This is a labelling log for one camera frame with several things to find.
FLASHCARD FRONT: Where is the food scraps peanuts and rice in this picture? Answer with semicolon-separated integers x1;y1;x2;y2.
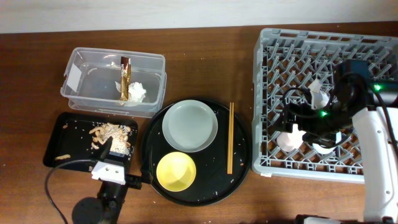
54;123;132;161

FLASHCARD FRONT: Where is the light blue plastic cup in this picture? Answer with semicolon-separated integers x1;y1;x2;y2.
312;132;342;154

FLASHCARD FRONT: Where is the pink plastic cup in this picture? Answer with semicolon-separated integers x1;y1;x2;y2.
276;131;305;152

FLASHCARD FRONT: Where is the yellow bowl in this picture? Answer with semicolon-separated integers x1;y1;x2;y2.
156;152;197;192

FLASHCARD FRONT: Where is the white tissue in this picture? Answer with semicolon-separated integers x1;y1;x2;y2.
115;82;147;105

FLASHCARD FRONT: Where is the white round plate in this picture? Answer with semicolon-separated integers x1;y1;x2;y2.
162;100;218;153

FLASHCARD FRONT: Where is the brown coffee sachet wrapper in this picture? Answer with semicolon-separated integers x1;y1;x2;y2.
120;57;131;101

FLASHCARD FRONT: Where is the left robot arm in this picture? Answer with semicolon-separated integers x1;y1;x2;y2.
72;138;153;224

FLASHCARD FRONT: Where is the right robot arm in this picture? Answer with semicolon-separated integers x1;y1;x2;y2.
274;60;397;223

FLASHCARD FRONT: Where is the grey plastic dishwasher rack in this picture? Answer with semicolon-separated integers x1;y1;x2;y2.
251;28;397;184

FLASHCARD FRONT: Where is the clear plastic waste bin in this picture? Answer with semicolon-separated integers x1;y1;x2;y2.
60;47;167;118

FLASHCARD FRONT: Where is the rectangular black tray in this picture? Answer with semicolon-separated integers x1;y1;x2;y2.
43;112;138;172

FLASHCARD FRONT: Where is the round black tray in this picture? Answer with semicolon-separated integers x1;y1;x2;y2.
140;98;252;207

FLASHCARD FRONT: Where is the white label on bin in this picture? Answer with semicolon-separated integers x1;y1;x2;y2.
67;64;81;92

